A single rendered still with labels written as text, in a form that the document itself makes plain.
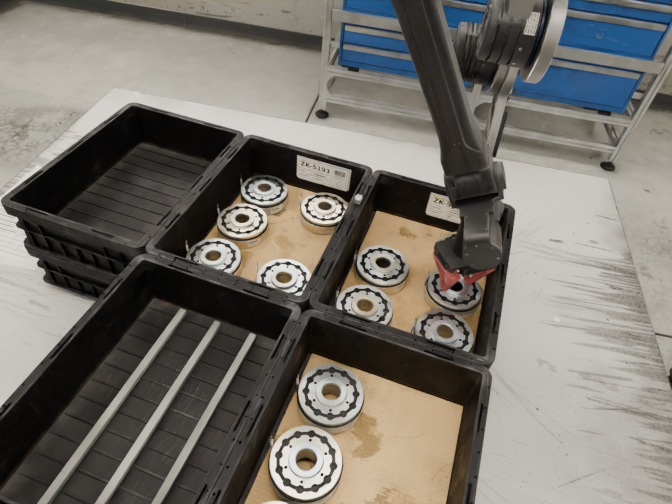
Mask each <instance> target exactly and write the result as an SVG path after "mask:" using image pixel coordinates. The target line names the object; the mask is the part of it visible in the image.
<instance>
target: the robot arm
mask: <svg viewBox="0 0 672 504"><path fill-rule="evenodd" d="M390 1H391V3H392V5H393V8H394V10H395V13H396V16H397V18H398V21H399V24H400V27H401V30H402V33H403V36H404V39H405V42H406V45H407V48H408V51H409V54H410V57H411V59H412V62H413V65H414V68H415V71H416V74H417V77H418V80H419V83H420V86H421V89H422V92H423V95H424V97H425V100H426V103H427V106H428V109H429V112H430V115H431V118H432V121H433V124H434V127H435V130H436V133H437V136H438V140H439V145H440V162H441V165H442V168H443V171H444V174H443V178H444V185H445V189H446V192H447V195H448V198H449V201H450V205H451V208H452V209H454V208H459V209H460V211H459V217H460V220H461V222H460V225H459V227H458V230H457V233H456V236H455V238H451V239H447V240H442V241H437V242H436V243H435V246H434V253H433V257H434V260H435V263H436V266H437V269H438V272H439V278H440V286H441V288H442V290H443V291H444V292H446V291H447V290H448V289H449V288H451V287H452V286H453V285H454V284H455V283H456V282H457V281H458V280H459V279H460V278H461V276H460V275H459V273H458V272H457V270H459V272H460V273H461V274H462V275H464V281H465V282H466V283H467V285H468V286H469V285H471V284H472V283H474V282H475V281H477V280H479V279H480V278H482V277H484V276H486V275H488V274H489V273H491V272H493V271H495V269H496V267H497V265H498V264H499V263H500V262H501V260H502V237H501V227H500V225H499V221H500V218H501V216H502V213H503V211H504V204H503V202H502V201H501V200H502V199H504V190H505V189H507V187H506V174H505V170H504V166H503V162H502V161H499V162H498V161H494V160H493V157H492V153H491V149H490V145H489V144H486V141H485V137H484V134H483V132H482V131H481V130H480V129H479V127H478V125H477V123H476V121H475V119H474V117H473V114H472V111H471V108H470V105H469V101H468V98H467V94H466V90H465V87H464V83H463V79H462V76H461V72H460V69H459V65H458V61H457V58H456V54H455V50H454V47H453V43H452V39H451V36H450V32H449V28H448V25H447V21H446V17H445V14H444V10H443V6H442V3H441V0H390ZM473 273H476V274H475V275H473V276H472V277H471V278H470V274H473ZM445 276H446V278H447V280H446V283H445Z"/></svg>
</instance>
